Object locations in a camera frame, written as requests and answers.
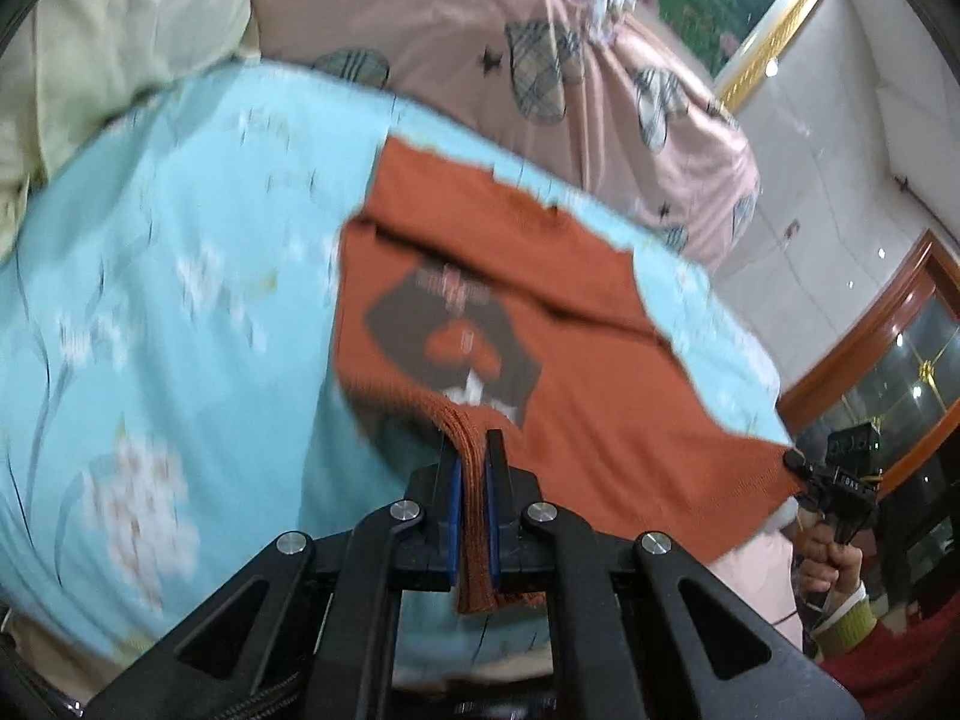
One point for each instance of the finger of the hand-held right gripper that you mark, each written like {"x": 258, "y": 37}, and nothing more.
{"x": 796, "y": 463}

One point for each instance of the light blue floral bedsheet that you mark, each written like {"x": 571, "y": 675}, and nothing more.
{"x": 165, "y": 330}

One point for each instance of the wooden glass door cabinet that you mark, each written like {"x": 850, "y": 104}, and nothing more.
{"x": 892, "y": 382}

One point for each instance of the cream pillow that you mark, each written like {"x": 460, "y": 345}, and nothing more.
{"x": 105, "y": 37}

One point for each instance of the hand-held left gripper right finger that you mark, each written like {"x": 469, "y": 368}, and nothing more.
{"x": 493, "y": 525}

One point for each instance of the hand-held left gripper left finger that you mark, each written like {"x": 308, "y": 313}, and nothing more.
{"x": 452, "y": 525}

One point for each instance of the person's right forearm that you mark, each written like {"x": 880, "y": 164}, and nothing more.
{"x": 847, "y": 619}

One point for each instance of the orange knitted sweater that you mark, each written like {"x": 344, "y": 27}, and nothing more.
{"x": 570, "y": 360}

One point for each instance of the person's right hand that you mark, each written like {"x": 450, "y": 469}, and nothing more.
{"x": 825, "y": 566}

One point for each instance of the pink quilt with plaid patches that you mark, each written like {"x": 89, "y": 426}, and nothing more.
{"x": 480, "y": 37}

